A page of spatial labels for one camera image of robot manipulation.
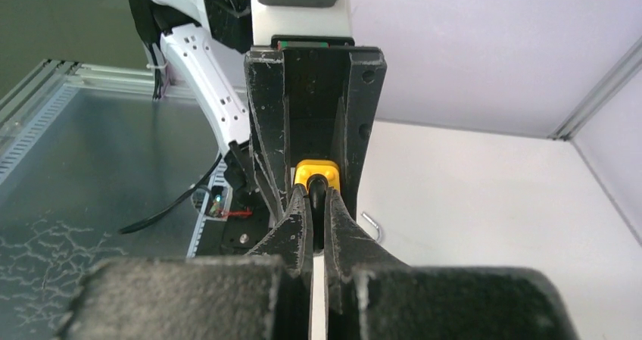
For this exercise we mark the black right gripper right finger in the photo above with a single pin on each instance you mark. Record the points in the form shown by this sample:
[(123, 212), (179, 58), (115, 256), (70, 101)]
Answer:
[(374, 295)]

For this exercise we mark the large brass padlock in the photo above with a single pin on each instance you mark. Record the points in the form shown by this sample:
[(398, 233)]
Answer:
[(375, 225)]

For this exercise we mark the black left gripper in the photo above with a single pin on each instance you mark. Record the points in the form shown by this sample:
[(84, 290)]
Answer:
[(314, 98)]

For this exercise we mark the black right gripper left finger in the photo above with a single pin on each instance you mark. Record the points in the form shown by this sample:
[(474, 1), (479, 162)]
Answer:
[(264, 294)]

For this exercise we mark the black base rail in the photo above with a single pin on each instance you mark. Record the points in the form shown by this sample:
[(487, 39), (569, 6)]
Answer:
[(224, 225)]

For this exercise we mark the yellow tag padlock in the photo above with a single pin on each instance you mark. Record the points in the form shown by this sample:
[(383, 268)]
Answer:
[(317, 176)]

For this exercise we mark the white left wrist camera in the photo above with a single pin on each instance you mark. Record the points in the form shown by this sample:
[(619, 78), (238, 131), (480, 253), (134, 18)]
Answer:
[(300, 19)]

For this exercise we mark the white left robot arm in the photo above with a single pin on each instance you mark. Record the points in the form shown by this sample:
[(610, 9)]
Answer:
[(204, 42)]

